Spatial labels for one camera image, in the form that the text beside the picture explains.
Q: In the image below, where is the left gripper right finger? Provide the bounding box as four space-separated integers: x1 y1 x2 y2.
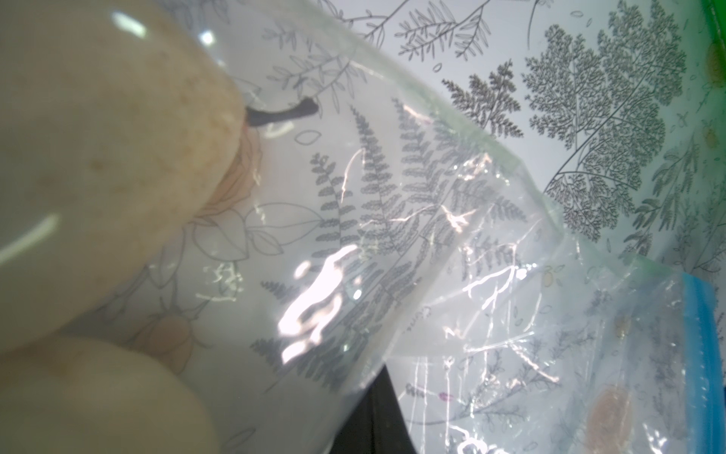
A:
372 367 416 454

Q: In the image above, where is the green plastic basket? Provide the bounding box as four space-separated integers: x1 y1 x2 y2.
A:
701 0 726 53

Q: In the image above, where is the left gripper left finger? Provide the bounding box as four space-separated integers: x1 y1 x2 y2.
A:
330 388 374 454

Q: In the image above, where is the clear bag of buns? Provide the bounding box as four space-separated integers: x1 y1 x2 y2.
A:
1 1 725 453

